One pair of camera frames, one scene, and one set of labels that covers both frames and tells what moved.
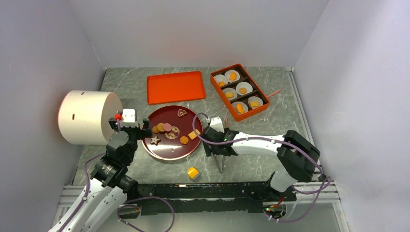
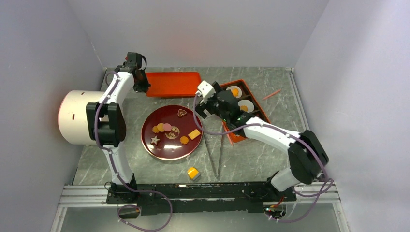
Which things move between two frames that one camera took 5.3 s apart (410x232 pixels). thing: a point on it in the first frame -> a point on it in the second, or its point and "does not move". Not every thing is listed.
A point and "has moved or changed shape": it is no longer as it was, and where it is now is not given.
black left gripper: [145, 132] -> [143, 88]
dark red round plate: [172, 137] does not move
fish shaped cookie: [233, 76] -> [235, 92]
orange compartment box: [239, 92] has moved or changed shape
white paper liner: [232, 75] -> [236, 91]
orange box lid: [174, 87] has moved or changed shape
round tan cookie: [242, 90] -> [244, 108]
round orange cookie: [184, 140] does not move
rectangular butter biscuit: [192, 135] does not move
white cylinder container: [84, 116] does not move
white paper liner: [243, 88] -> [249, 104]
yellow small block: [192, 172] does not move
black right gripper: [207, 149] -> [200, 108]
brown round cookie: [160, 127] does not move
